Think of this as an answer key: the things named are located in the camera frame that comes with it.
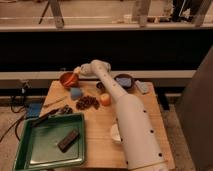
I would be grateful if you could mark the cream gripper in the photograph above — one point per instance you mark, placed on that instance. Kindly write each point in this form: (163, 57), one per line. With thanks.
(77, 70)

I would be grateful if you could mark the red chili pepper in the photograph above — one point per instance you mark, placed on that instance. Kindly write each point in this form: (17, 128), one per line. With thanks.
(72, 78)

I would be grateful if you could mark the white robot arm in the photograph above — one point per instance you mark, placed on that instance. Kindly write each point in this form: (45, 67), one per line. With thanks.
(141, 147)

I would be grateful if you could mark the small metal cup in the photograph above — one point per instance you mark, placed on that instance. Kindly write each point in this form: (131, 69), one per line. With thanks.
(100, 86)

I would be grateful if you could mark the white plastic cup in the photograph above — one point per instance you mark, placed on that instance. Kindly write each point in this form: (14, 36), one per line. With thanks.
(114, 133)

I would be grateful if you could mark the orange bowl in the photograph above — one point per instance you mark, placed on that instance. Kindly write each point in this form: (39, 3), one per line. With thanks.
(64, 78)

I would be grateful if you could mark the blue sponge block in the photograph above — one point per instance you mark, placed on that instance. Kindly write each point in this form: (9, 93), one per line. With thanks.
(75, 93)

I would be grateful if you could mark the wooden table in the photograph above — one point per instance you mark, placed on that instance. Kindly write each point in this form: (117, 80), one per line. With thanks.
(102, 151)

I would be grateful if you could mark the wooden stick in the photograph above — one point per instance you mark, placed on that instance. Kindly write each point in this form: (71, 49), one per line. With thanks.
(54, 102)

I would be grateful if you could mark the brown grape bunch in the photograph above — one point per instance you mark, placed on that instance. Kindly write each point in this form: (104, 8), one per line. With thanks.
(86, 102)

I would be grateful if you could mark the orange apple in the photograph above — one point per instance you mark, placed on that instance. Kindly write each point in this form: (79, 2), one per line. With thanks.
(105, 99)

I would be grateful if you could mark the dark bowl with blue sponge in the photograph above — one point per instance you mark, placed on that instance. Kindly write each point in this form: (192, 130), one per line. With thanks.
(125, 81)

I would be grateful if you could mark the blue box on floor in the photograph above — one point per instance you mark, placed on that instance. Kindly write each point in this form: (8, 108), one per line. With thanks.
(33, 110)

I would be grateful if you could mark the dark brown rectangular block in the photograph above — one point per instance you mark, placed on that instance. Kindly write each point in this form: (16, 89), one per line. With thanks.
(68, 140)

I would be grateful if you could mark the green plastic tray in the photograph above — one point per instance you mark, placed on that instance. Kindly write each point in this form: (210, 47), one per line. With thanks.
(38, 147)

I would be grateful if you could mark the black handled tool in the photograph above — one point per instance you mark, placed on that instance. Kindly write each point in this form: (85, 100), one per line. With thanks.
(59, 111)

